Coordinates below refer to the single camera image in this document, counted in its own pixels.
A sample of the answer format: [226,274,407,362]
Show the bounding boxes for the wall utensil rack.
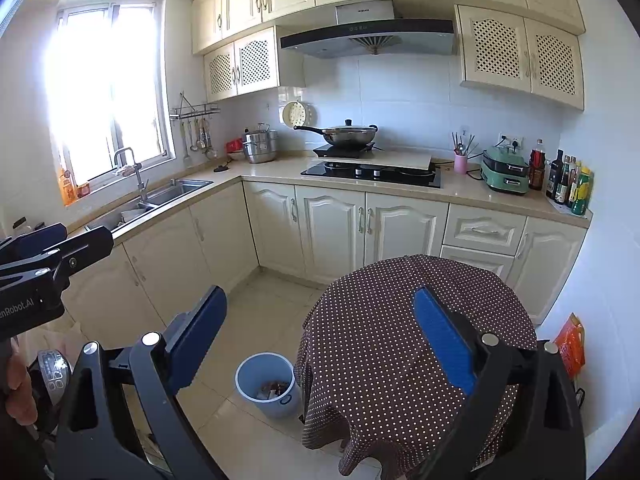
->
[169,91,220,167]

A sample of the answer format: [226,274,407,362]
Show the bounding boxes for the lower cream cabinets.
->
[64,182,586,346]

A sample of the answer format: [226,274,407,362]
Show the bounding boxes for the steel stock pot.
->
[242,122,278,164]

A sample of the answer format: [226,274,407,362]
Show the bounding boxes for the cream cabinets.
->
[64,182,586,346]
[191,0,586,108]

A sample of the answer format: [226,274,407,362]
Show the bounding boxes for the person's left hand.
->
[6,339,38,426]

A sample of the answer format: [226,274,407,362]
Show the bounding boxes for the chrome faucet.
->
[113,148,149,203]

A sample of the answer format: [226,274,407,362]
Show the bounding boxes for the black gas cooktop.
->
[300,162,440,188]

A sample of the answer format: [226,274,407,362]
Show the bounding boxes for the steel kitchen sink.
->
[85,179,212,232]

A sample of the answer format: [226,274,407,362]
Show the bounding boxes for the brown polka dot tablecloth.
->
[294,255,536,479]

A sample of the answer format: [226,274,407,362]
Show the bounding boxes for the orange snack bag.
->
[554,313,586,379]

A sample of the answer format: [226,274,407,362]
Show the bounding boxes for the green electric cooker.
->
[480,146,529,195]

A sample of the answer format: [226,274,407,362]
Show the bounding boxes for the range hood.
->
[280,0,456,58]

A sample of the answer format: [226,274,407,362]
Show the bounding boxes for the window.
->
[43,1,171,185]

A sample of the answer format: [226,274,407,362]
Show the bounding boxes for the black induction cooker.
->
[312,143,374,158]

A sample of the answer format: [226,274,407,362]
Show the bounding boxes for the pink utensil holder cup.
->
[454,153,468,174]

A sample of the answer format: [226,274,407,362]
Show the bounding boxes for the upper cream cabinets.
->
[191,0,586,108]

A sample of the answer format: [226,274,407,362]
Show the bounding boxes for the green yellow bottle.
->
[572,167,592,216]

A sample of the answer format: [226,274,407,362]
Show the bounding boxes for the red cap cola bottle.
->
[528,139,546,191]

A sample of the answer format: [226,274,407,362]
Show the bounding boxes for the red container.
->
[226,138,243,155]

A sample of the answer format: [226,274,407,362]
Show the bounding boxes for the dark soy sauce bottle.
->
[546,150,564,200]

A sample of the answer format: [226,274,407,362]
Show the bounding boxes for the steel wok with lid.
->
[293,119,378,148]

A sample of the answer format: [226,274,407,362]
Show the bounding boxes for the blue trash bin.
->
[234,352,302,419]

